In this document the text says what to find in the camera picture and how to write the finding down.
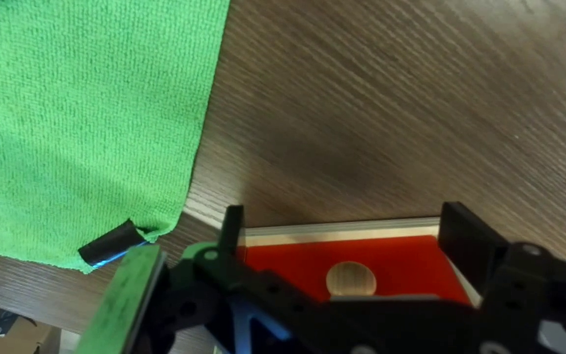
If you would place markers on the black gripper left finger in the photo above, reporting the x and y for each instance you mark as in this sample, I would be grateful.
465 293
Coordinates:
232 228

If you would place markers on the red drawer with wooden knob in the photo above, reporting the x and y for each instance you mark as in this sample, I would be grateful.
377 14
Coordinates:
401 262

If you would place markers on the green cloth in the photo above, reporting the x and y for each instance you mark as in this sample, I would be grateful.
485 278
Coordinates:
66 99

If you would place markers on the red and white box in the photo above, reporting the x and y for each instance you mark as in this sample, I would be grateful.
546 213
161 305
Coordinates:
334 230

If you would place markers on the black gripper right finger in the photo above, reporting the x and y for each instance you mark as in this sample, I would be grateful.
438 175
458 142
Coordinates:
469 242

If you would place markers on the cardboard box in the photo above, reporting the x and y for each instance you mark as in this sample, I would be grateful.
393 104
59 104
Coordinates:
7 337

